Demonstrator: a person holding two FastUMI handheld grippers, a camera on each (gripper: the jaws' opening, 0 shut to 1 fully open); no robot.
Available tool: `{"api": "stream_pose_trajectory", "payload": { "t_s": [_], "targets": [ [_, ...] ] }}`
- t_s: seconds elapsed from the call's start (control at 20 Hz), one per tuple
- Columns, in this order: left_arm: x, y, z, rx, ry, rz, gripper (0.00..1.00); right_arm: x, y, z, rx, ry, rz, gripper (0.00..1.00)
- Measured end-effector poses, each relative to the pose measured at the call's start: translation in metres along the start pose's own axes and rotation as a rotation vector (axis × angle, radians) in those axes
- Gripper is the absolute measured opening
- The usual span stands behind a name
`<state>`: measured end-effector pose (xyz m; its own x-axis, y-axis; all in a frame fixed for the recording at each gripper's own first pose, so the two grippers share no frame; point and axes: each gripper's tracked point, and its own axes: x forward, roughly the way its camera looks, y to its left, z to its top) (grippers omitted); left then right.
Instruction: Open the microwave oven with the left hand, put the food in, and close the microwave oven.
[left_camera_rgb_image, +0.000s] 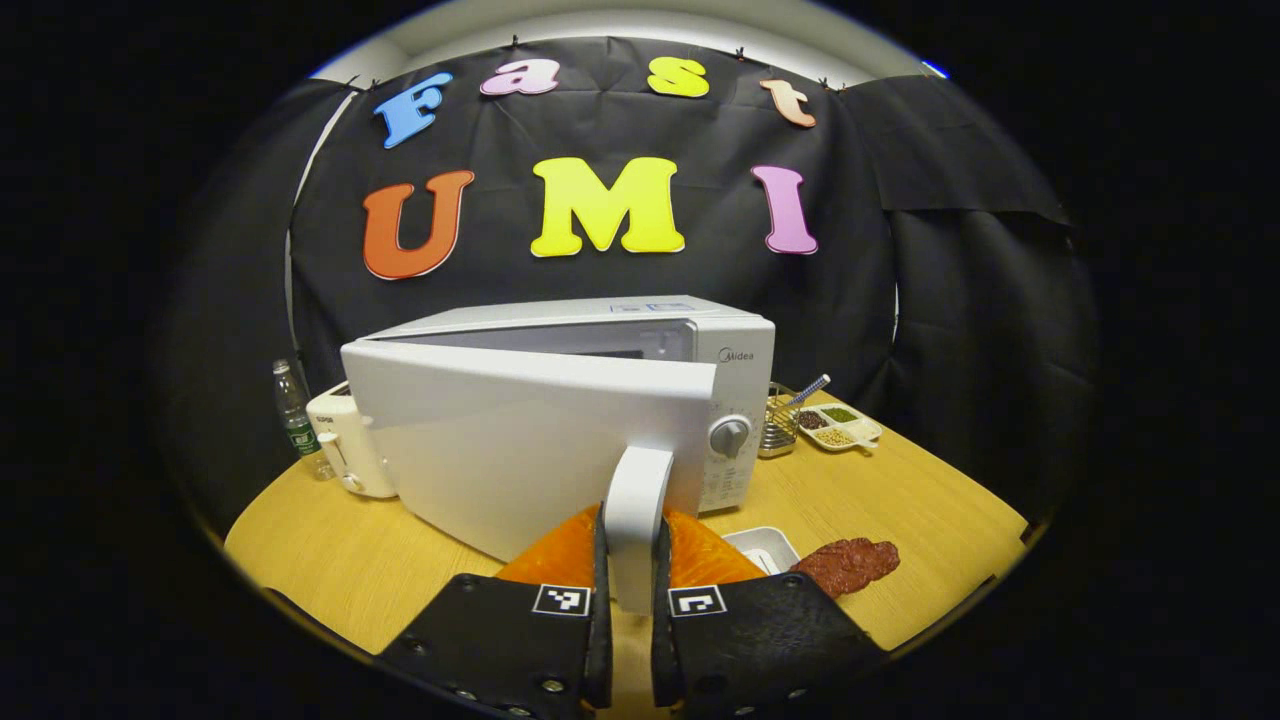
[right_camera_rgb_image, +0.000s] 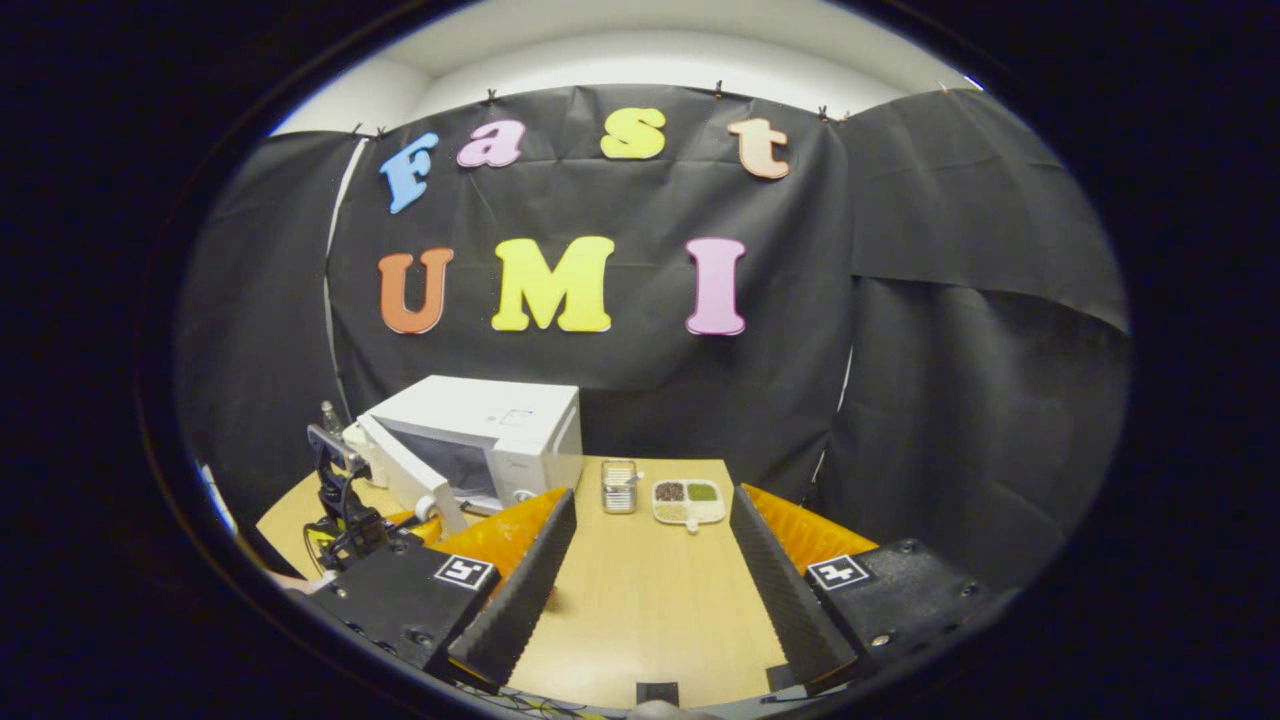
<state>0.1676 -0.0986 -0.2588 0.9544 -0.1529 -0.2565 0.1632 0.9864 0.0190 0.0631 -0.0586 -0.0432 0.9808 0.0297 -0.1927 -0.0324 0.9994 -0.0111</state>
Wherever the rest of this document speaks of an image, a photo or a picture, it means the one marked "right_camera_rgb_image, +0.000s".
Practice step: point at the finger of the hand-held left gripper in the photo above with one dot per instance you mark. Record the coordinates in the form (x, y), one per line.
(418, 528)

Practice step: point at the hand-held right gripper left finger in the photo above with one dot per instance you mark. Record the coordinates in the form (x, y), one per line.
(510, 610)

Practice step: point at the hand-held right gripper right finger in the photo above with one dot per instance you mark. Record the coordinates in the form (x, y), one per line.
(790, 610)

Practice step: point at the white microwave oven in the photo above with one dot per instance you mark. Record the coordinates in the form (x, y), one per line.
(480, 400)

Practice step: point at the white toaster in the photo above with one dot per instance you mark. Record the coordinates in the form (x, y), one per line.
(362, 452)

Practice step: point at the clear water bottle green label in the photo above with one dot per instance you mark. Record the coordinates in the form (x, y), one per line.
(329, 418)

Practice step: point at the white divided plate with beans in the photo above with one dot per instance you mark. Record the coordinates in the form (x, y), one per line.
(690, 503)

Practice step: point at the black backdrop cloth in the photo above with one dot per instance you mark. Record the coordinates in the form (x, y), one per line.
(950, 300)

